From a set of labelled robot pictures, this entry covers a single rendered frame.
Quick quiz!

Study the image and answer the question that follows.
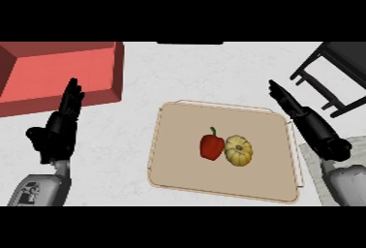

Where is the beige tray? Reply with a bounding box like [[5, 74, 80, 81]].
[[146, 99, 306, 205]]

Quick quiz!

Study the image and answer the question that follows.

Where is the black tiered shelf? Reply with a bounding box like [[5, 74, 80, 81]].
[[289, 42, 366, 118]]

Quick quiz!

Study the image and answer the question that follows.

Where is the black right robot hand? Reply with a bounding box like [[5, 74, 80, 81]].
[[267, 79, 353, 163]]

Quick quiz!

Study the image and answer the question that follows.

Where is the yellow squash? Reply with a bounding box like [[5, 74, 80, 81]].
[[223, 135, 254, 168]]

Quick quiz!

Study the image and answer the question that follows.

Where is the red bell pepper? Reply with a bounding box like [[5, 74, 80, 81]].
[[199, 126, 226, 162]]

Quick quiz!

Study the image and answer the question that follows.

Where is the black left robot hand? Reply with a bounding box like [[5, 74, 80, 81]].
[[24, 77, 87, 166]]

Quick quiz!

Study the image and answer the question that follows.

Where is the red box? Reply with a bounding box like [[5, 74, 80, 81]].
[[0, 42, 126, 118]]

